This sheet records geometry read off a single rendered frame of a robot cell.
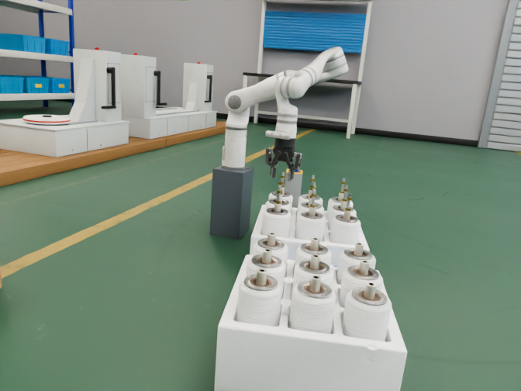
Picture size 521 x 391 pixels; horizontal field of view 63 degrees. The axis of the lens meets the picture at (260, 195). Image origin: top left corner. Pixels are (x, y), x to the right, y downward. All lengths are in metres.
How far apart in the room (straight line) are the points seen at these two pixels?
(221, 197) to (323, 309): 1.02
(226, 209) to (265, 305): 0.97
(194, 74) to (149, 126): 1.40
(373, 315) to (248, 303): 0.26
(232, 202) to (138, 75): 2.42
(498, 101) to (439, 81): 0.80
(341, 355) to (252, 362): 0.19
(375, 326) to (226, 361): 0.32
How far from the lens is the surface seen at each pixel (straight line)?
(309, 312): 0.93
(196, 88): 5.18
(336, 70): 1.73
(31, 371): 1.18
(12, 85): 6.47
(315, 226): 1.42
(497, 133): 6.69
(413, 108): 6.65
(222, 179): 1.82
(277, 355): 0.95
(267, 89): 1.75
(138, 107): 4.06
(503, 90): 6.67
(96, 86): 3.63
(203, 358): 1.15
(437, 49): 6.68
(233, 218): 1.85
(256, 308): 0.93
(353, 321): 0.95
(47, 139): 3.15
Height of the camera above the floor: 0.68
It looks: 15 degrees down
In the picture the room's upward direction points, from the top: 5 degrees clockwise
